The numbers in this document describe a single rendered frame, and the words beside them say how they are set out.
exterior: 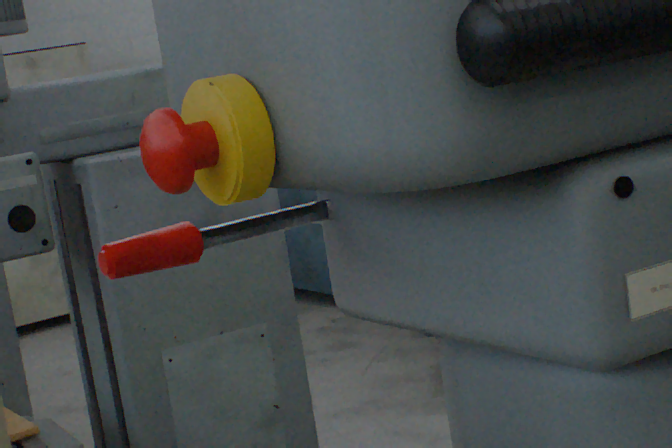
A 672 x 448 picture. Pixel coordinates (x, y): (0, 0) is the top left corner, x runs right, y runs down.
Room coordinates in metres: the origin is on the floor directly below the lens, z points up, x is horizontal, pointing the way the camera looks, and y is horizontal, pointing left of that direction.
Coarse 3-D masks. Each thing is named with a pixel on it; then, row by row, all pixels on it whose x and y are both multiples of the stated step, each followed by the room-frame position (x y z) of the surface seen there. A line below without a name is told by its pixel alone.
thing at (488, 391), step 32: (448, 352) 0.73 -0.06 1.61; (480, 352) 0.70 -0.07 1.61; (512, 352) 0.68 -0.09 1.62; (448, 384) 0.73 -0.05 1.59; (480, 384) 0.70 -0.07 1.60; (512, 384) 0.68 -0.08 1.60; (544, 384) 0.65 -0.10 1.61; (576, 384) 0.64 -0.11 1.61; (608, 384) 0.63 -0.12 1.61; (640, 384) 0.62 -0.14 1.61; (448, 416) 0.75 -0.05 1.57; (480, 416) 0.71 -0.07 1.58; (512, 416) 0.68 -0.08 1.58; (544, 416) 0.66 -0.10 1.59; (576, 416) 0.64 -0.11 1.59; (608, 416) 0.63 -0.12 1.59; (640, 416) 0.62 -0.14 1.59
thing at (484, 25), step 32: (480, 0) 0.50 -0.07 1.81; (512, 0) 0.50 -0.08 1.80; (544, 0) 0.51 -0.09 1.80; (576, 0) 0.51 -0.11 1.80; (608, 0) 0.52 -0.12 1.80; (640, 0) 0.53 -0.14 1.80; (480, 32) 0.50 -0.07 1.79; (512, 32) 0.49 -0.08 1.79; (544, 32) 0.50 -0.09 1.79; (576, 32) 0.51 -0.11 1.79; (608, 32) 0.51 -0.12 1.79; (640, 32) 0.52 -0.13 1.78; (480, 64) 0.50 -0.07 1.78; (512, 64) 0.49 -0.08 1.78; (544, 64) 0.50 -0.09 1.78; (576, 64) 0.52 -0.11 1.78
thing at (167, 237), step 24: (264, 216) 0.73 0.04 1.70; (288, 216) 0.73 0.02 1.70; (312, 216) 0.74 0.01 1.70; (120, 240) 0.69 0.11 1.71; (144, 240) 0.69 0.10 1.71; (168, 240) 0.69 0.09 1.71; (192, 240) 0.70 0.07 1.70; (216, 240) 0.71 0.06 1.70; (240, 240) 0.72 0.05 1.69; (120, 264) 0.68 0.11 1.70; (144, 264) 0.68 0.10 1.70; (168, 264) 0.69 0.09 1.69
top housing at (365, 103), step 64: (192, 0) 0.65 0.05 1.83; (256, 0) 0.59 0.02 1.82; (320, 0) 0.55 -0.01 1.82; (384, 0) 0.53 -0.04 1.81; (448, 0) 0.53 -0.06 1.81; (192, 64) 0.66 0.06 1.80; (256, 64) 0.60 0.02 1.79; (320, 64) 0.55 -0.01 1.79; (384, 64) 0.53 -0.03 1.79; (448, 64) 0.53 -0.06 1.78; (640, 64) 0.57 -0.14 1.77; (320, 128) 0.56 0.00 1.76; (384, 128) 0.54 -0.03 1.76; (448, 128) 0.53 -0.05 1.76; (512, 128) 0.54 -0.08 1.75; (576, 128) 0.55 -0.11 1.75; (640, 128) 0.58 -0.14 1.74; (384, 192) 0.56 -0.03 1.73
